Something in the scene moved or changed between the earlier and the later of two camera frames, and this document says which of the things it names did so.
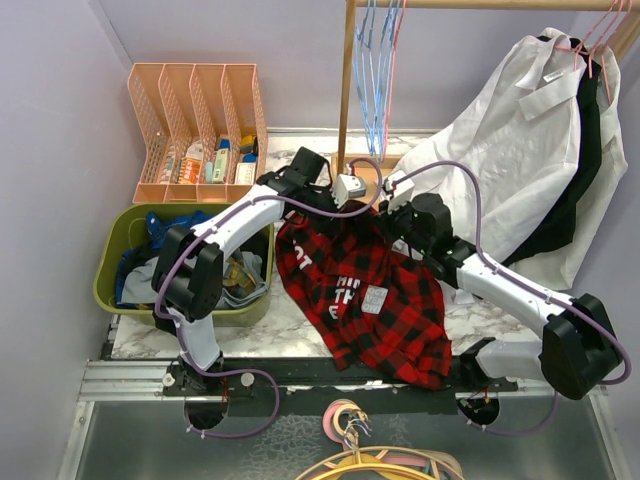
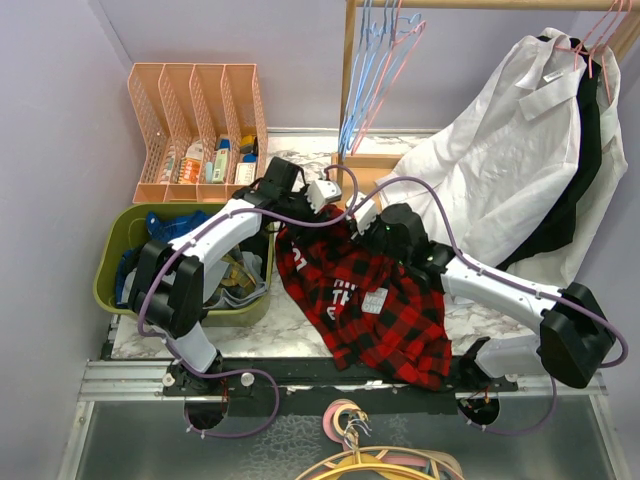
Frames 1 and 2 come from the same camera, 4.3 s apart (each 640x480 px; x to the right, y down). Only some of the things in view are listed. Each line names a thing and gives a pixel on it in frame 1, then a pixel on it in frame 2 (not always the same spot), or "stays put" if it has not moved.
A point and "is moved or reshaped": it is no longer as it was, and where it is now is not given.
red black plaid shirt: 376,302 stays put
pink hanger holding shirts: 579,48 stays put
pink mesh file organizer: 205,133 stays put
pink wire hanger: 395,69 is moved or reshaped
